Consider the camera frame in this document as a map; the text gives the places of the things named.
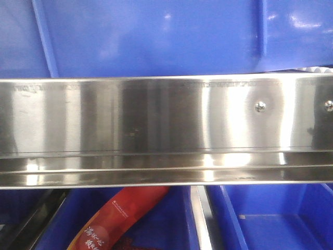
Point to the large blue plastic bin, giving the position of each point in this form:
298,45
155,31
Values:
59,39

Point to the lower right blue bin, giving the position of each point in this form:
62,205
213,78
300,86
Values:
273,216

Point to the red snack package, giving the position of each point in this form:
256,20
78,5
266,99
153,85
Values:
116,216

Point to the steel shelf divider bar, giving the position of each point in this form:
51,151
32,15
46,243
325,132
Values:
206,226

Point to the white ribbed object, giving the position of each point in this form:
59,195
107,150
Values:
316,69

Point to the stainless steel shelf rail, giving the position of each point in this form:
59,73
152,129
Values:
99,132

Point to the left rail screw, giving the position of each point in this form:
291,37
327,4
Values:
260,106

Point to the rail screw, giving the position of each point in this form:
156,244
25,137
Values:
260,106
328,105

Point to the right rail screw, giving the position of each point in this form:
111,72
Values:
328,105

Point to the black shelf frame bar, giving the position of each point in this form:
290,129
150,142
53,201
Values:
26,214

